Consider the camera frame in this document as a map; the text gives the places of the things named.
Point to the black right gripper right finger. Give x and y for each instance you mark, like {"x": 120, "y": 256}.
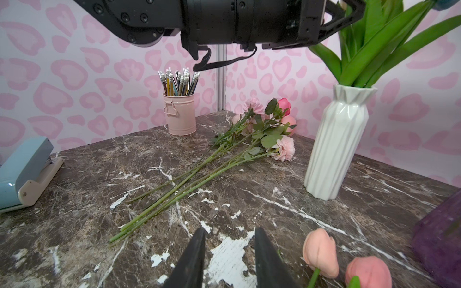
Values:
{"x": 271, "y": 271}

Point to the light blue stapler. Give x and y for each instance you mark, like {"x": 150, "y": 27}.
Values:
{"x": 27, "y": 173}

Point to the purple glass vase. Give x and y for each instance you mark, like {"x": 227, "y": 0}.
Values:
{"x": 437, "y": 242}

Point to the pink carnation flower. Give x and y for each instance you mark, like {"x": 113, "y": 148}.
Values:
{"x": 254, "y": 104}

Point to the pink tulip bunch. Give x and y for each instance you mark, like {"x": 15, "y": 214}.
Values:
{"x": 382, "y": 39}

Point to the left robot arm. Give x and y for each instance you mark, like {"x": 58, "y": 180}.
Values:
{"x": 271, "y": 24}

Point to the white ribbed vase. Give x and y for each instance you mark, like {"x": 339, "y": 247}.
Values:
{"x": 342, "y": 126}

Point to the magenta rose stem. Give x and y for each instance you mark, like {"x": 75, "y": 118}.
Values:
{"x": 279, "y": 122}

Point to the pink tulip stem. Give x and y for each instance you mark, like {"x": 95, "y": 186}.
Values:
{"x": 369, "y": 272}
{"x": 319, "y": 253}

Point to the large pink peony stem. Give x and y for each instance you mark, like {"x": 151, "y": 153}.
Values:
{"x": 229, "y": 156}

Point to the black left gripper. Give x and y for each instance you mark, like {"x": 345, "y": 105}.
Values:
{"x": 308, "y": 23}

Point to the pink pen cup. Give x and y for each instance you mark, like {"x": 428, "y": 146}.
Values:
{"x": 179, "y": 88}

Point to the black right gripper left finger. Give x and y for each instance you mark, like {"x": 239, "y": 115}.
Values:
{"x": 189, "y": 271}

